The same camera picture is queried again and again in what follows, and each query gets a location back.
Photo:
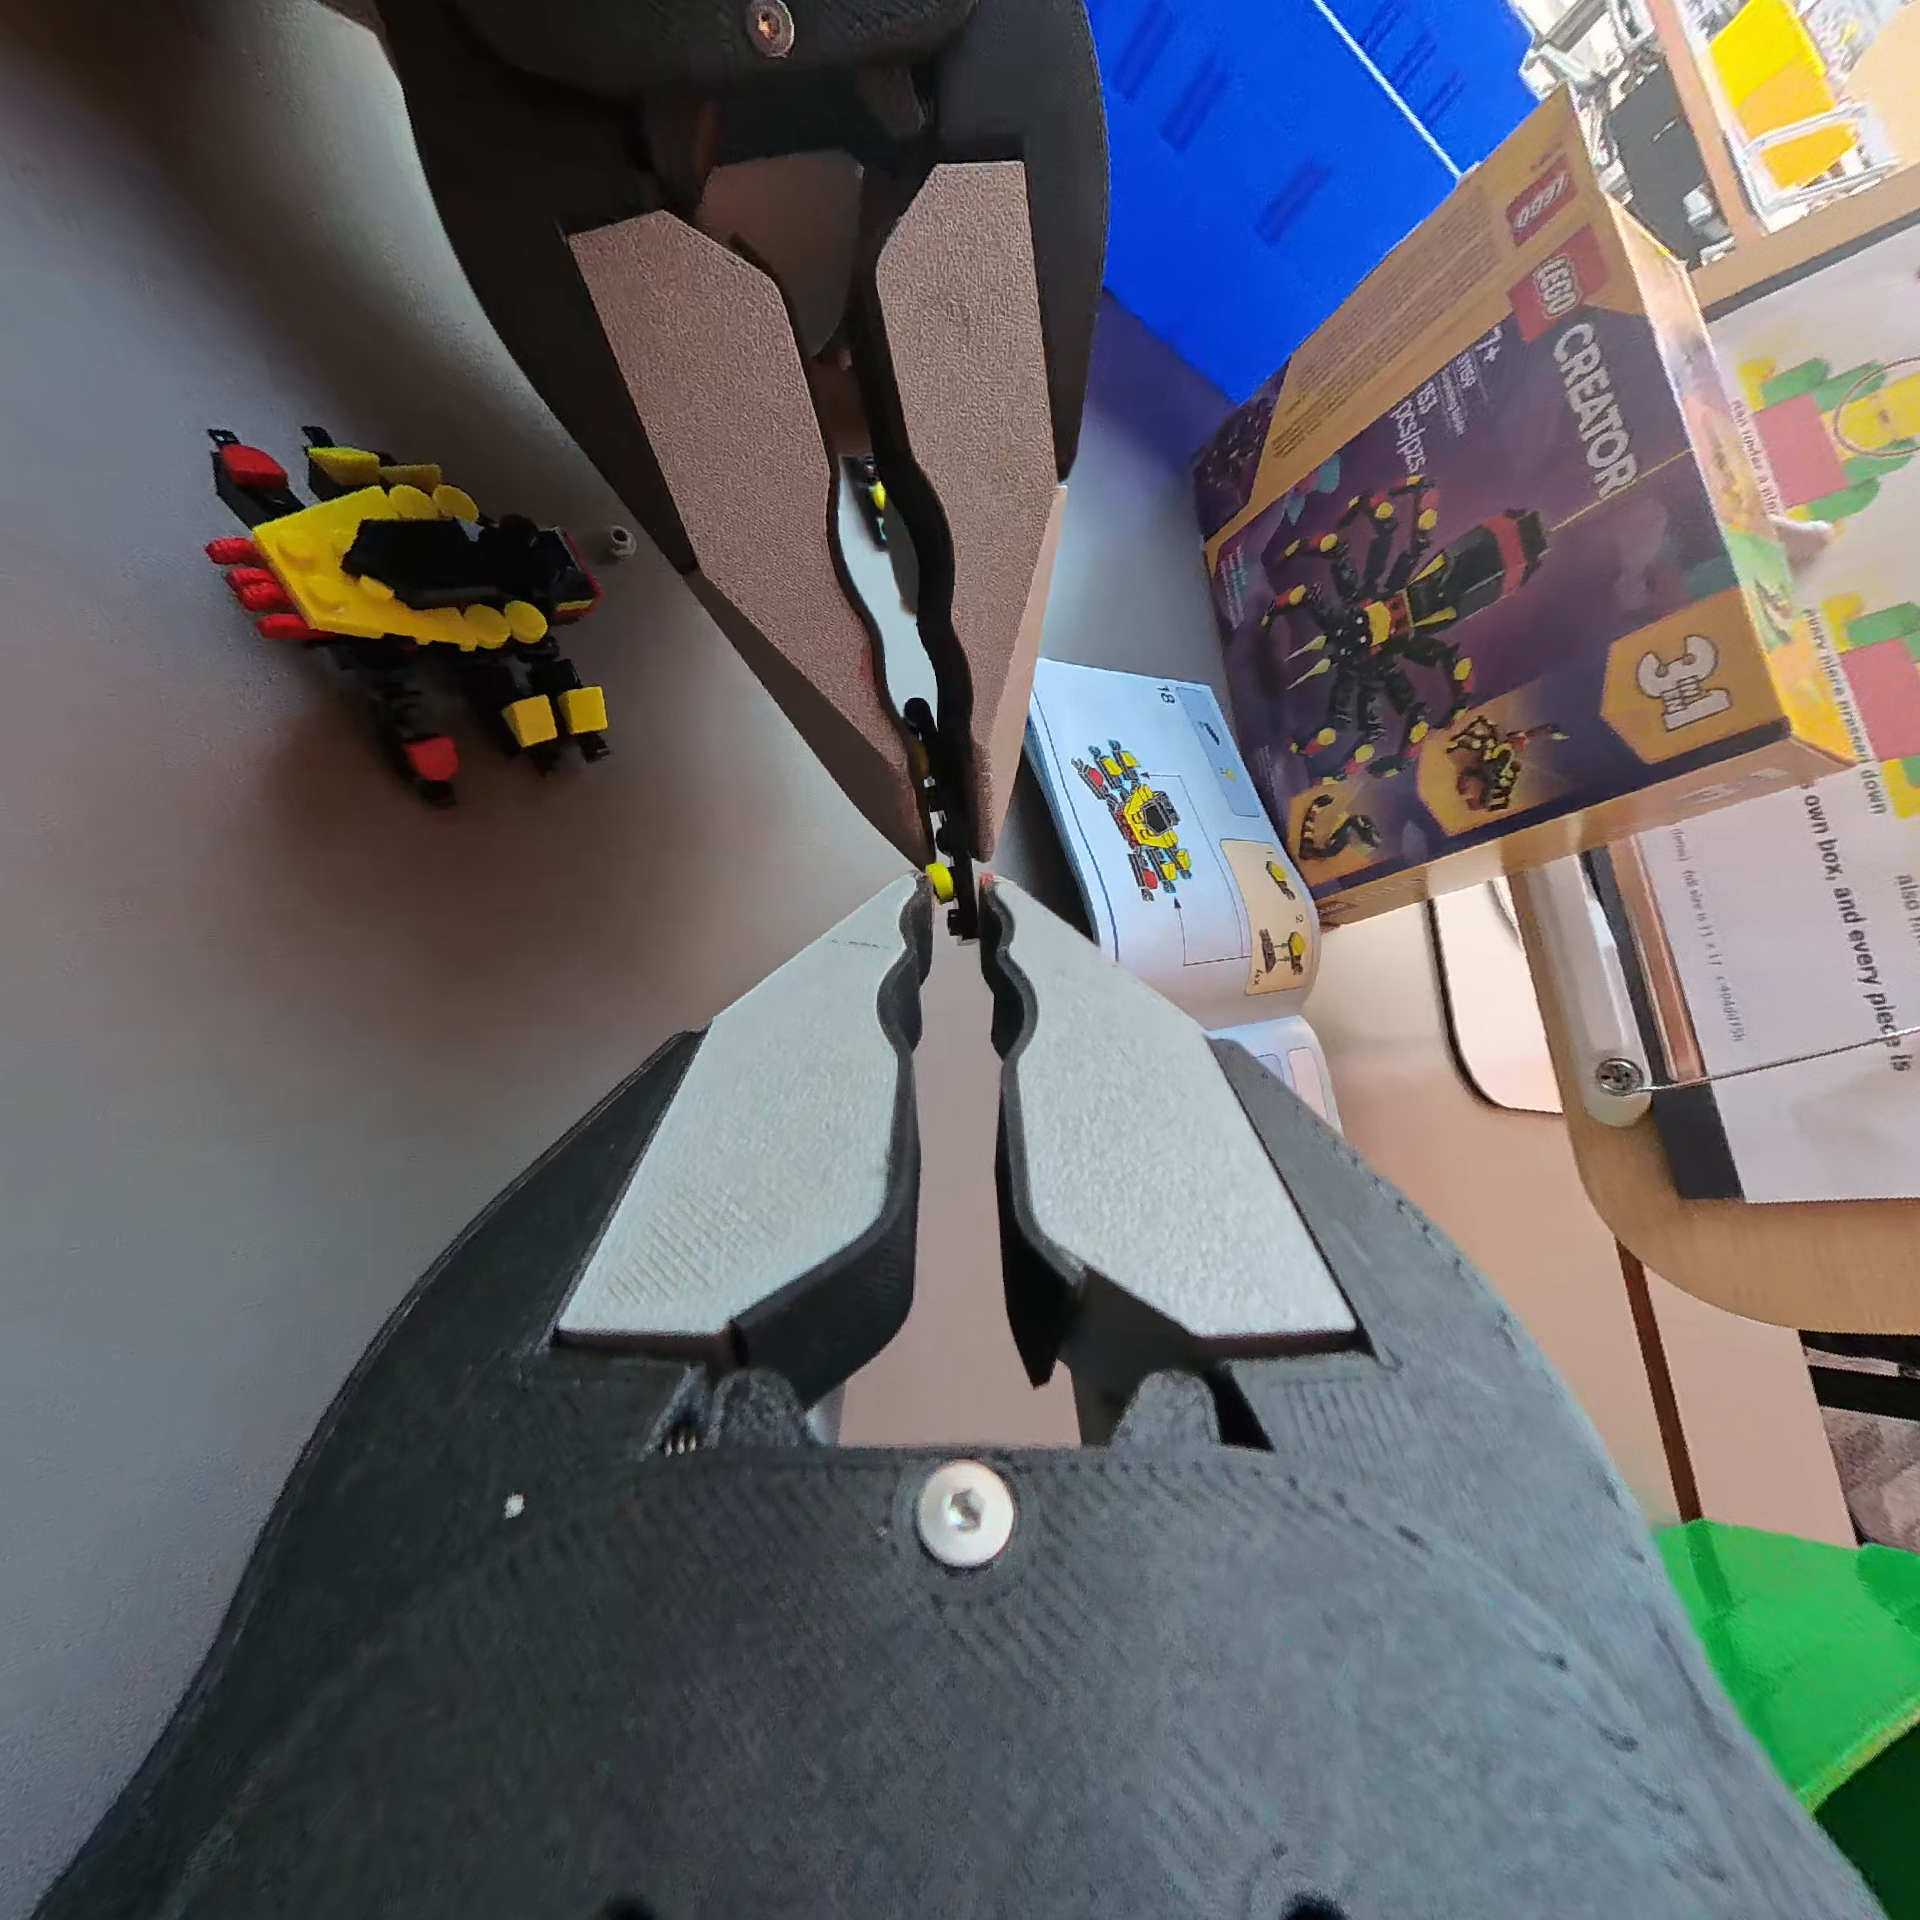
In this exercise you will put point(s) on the yellow black red lego model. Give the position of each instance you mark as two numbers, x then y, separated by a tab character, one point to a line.
376	578

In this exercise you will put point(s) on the purple lego set box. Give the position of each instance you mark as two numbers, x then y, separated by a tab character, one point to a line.
1500	600

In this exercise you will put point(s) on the lego instruction booklet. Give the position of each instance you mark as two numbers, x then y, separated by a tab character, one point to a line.
1184	914

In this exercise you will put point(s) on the yellow storage bin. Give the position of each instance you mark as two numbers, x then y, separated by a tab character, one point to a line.
1786	90

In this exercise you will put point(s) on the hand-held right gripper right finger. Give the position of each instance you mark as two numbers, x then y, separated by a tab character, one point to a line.
1170	1185

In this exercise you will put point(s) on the wooden side table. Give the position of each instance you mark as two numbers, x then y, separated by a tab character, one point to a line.
1725	1261

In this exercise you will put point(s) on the green plastic bin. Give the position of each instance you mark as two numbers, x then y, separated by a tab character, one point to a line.
1786	1650

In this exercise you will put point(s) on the small black yellow lego piece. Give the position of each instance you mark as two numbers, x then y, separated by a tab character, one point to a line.
866	504

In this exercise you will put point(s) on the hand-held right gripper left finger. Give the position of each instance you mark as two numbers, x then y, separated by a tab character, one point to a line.
750	1185

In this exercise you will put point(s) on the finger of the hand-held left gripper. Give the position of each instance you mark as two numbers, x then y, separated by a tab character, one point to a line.
721	450
984	421

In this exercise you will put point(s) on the black yellow-studded lego leg assembly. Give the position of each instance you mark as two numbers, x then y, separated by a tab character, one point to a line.
941	883

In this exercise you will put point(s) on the blue plastic crate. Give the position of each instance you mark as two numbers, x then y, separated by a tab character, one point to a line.
1245	181

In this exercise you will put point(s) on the white tube with screw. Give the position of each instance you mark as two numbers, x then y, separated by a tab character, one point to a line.
1582	990

